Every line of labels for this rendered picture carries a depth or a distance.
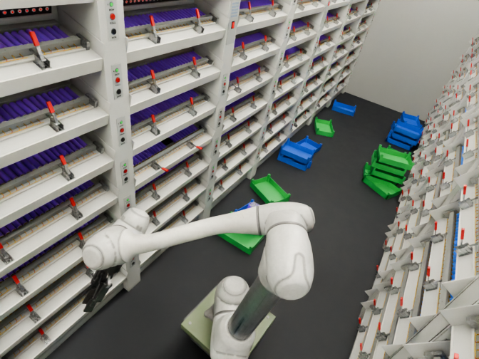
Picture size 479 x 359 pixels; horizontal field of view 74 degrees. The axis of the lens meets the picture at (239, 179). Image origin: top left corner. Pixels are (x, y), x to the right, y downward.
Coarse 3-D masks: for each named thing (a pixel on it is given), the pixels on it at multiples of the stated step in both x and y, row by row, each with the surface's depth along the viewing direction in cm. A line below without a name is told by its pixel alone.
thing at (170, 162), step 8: (200, 120) 187; (200, 128) 187; (208, 128) 186; (200, 136) 184; (208, 136) 187; (168, 144) 170; (200, 144) 180; (176, 152) 169; (184, 152) 171; (192, 152) 178; (168, 160) 163; (176, 160) 166; (152, 168) 156; (168, 168) 164; (136, 176) 149; (144, 176) 151; (152, 176) 153; (136, 184) 146; (144, 184) 153
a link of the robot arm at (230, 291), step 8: (224, 280) 143; (232, 280) 142; (240, 280) 143; (216, 288) 145; (224, 288) 139; (232, 288) 139; (240, 288) 139; (248, 288) 143; (216, 296) 143; (224, 296) 138; (232, 296) 137; (240, 296) 138; (216, 304) 140; (224, 304) 138; (232, 304) 137; (216, 312) 139
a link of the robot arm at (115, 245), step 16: (256, 208) 106; (192, 224) 104; (208, 224) 105; (224, 224) 106; (240, 224) 105; (256, 224) 104; (96, 240) 92; (112, 240) 94; (128, 240) 96; (144, 240) 96; (160, 240) 97; (176, 240) 100; (192, 240) 104; (96, 256) 90; (112, 256) 93; (128, 256) 97
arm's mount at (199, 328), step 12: (204, 300) 162; (192, 312) 157; (204, 312) 157; (192, 324) 152; (204, 324) 153; (264, 324) 157; (192, 336) 149; (204, 336) 149; (204, 348) 148; (252, 348) 147
